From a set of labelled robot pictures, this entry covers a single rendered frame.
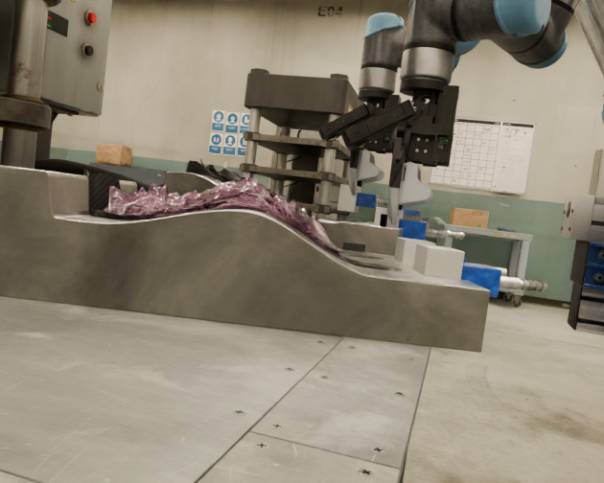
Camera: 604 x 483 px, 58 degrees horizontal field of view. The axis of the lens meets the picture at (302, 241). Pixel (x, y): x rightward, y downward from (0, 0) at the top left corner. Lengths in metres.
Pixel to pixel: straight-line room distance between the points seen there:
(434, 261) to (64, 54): 1.14
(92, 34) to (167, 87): 6.99
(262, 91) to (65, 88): 3.72
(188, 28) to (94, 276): 8.17
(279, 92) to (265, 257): 4.60
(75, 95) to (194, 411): 1.27
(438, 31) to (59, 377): 0.69
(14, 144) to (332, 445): 1.02
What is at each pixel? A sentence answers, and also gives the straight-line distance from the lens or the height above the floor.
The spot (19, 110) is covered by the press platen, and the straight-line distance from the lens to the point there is 1.18.
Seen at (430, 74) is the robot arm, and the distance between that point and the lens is 0.83.
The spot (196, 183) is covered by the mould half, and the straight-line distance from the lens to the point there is 0.87.
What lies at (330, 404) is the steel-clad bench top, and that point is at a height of 0.80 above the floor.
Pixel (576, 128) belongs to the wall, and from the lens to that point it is 7.63.
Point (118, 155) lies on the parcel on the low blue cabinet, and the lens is 8.17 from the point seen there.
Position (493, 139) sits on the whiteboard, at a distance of 7.46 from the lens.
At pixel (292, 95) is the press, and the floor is 1.84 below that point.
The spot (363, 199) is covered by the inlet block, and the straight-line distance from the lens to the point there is 1.13.
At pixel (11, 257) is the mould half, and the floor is 0.83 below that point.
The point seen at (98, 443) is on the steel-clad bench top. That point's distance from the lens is 0.26.
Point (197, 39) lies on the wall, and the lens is 8.51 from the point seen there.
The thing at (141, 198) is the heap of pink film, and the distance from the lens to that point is 0.56.
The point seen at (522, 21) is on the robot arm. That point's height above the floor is 1.17.
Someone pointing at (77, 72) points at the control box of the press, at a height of 1.16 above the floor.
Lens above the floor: 0.91
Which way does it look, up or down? 4 degrees down
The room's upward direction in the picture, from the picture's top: 7 degrees clockwise
